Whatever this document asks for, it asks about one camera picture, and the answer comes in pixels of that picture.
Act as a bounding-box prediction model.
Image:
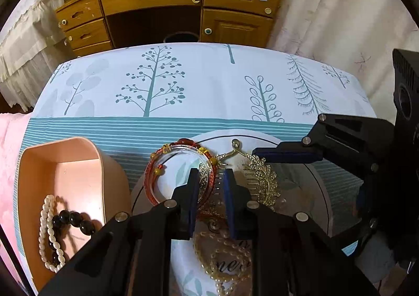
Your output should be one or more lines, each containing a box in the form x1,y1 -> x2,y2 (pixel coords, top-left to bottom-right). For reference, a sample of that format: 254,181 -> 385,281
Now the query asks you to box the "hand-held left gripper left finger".
38,168 -> 201,296

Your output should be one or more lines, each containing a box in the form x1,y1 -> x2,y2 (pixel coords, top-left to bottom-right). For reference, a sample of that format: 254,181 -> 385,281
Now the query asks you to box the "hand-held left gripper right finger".
224,168 -> 381,296

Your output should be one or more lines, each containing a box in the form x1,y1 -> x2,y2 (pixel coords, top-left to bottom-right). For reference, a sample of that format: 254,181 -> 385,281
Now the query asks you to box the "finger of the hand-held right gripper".
251,114 -> 397,183
340,181 -> 396,260

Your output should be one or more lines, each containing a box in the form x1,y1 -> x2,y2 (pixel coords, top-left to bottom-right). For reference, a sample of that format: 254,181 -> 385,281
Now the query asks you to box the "gold leaf hair comb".
200,139 -> 283,209

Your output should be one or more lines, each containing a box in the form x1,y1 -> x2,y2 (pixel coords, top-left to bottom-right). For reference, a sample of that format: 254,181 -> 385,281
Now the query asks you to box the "black bead bracelet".
48,210 -> 97,261

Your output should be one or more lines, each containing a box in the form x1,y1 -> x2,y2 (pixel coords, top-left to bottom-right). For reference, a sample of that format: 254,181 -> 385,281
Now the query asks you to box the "pink plastic storage box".
17,137 -> 133,294

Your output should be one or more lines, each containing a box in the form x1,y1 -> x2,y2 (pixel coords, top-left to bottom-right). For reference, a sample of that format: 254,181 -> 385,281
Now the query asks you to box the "white pearl bracelet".
38,194 -> 66,273

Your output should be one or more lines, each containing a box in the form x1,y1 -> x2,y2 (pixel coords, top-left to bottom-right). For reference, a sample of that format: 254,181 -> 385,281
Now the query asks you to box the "red bangle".
144,139 -> 219,206

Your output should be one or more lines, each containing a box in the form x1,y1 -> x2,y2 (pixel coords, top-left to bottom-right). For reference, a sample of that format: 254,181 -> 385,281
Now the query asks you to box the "clear glass bangle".
163,142 -> 212,183

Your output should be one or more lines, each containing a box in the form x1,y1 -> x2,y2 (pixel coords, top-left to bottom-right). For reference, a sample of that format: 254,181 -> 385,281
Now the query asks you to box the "tree print tablecloth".
15,42 -> 379,296

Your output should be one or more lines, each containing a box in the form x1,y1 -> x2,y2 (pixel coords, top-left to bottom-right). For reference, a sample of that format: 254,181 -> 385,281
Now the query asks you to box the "white leaf print curtain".
264,0 -> 419,101

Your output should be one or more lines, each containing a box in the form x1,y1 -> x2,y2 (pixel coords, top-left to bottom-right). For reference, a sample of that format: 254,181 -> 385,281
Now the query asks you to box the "dark waste bin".
162,32 -> 200,44

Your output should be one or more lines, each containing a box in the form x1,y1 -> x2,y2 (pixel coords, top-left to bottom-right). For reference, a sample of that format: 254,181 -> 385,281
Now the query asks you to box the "pink blanket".
0,112 -> 33,287

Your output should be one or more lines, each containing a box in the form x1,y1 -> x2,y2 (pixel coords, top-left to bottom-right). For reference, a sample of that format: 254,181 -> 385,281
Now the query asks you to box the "white lace furniture cover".
0,0 -> 80,112

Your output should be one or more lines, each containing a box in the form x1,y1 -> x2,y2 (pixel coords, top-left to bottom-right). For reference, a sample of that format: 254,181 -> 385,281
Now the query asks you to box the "cream pearl necklace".
192,230 -> 253,296

